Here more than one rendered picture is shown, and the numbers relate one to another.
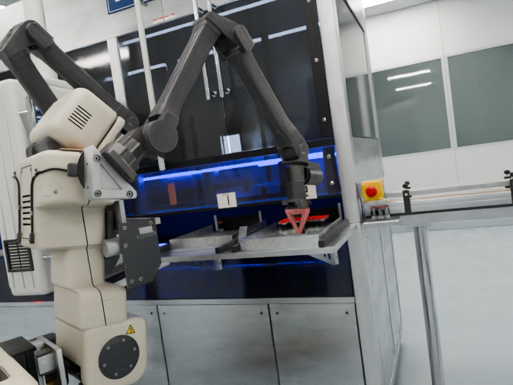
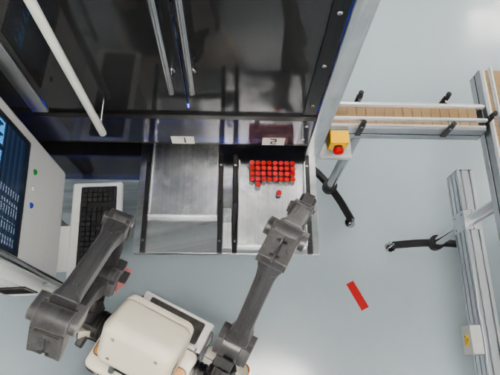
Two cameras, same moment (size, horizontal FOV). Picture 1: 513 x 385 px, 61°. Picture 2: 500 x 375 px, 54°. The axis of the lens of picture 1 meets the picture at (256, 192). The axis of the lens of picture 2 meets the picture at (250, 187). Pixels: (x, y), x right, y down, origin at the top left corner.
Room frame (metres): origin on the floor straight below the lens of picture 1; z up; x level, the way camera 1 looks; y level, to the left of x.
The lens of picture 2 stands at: (0.98, 0.25, 2.66)
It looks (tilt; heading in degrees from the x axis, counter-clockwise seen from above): 69 degrees down; 333
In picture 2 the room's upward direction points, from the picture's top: 5 degrees clockwise
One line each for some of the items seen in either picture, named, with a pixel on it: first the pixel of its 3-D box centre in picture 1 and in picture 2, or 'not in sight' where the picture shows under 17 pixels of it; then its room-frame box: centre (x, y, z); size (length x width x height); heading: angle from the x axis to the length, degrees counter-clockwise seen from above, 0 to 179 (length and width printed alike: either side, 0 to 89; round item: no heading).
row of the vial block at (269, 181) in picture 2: (301, 225); (271, 181); (1.58, -0.14, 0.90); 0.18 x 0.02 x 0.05; 67
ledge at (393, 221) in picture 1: (382, 221); (334, 143); (1.64, -0.46, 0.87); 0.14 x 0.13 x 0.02; 157
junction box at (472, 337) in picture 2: not in sight; (472, 340); (0.71, -0.75, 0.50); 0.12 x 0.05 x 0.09; 157
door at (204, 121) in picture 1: (171, 92); (96, 57); (1.90, 0.30, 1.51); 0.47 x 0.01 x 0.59; 67
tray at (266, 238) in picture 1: (294, 232); (271, 202); (1.49, -0.11, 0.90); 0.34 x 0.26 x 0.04; 157
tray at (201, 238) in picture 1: (221, 233); (184, 174); (1.73, 0.16, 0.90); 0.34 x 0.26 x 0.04; 157
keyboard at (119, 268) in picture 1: (119, 271); (96, 234); (1.65, 0.56, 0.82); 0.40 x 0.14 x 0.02; 160
